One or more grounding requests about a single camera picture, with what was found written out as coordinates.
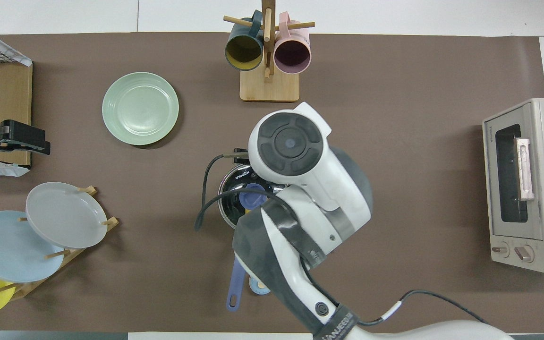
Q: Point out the green plate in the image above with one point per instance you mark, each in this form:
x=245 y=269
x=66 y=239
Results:
x=140 y=108

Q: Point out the pink mug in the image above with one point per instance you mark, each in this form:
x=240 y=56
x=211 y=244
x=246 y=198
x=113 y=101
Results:
x=292 y=54

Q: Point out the glass lid with blue knob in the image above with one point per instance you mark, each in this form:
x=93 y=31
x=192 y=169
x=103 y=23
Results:
x=252 y=198

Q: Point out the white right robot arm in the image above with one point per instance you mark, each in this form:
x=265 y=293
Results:
x=291 y=141

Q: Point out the dark teal mug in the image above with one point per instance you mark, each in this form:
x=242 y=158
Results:
x=243 y=49

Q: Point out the wooden plate rack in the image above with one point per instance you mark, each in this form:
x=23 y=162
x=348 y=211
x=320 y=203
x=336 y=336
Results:
x=69 y=255

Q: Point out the light blue plate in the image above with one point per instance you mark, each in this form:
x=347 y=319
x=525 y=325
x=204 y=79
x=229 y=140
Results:
x=7 y=248

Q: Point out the brown table mat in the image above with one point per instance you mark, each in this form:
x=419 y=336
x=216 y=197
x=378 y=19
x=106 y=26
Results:
x=395 y=71

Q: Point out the grey plate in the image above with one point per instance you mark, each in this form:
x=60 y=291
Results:
x=64 y=215

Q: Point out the wooden mug tree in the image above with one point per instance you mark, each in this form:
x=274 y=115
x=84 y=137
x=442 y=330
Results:
x=269 y=87

